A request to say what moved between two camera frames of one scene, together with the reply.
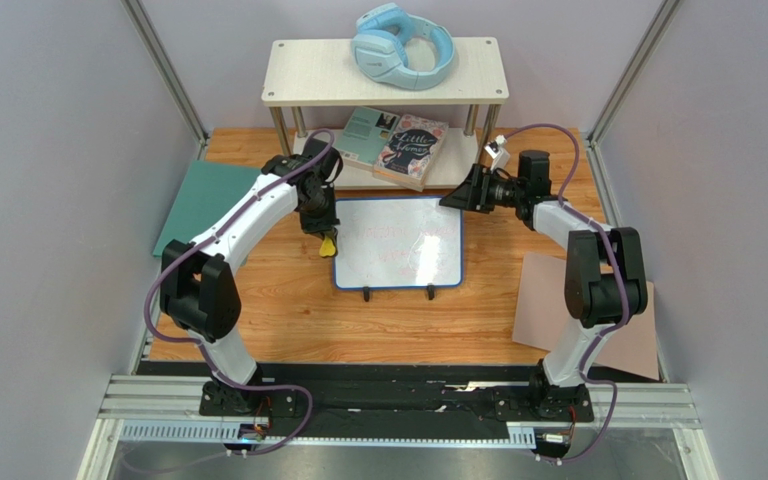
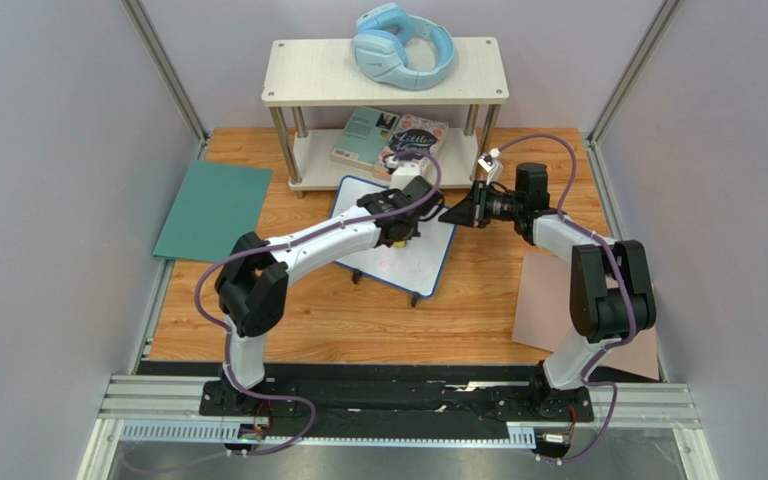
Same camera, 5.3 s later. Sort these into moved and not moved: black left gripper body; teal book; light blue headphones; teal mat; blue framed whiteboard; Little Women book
Moved: blue framed whiteboard; black left gripper body
Not moved: Little Women book; teal mat; teal book; light blue headphones
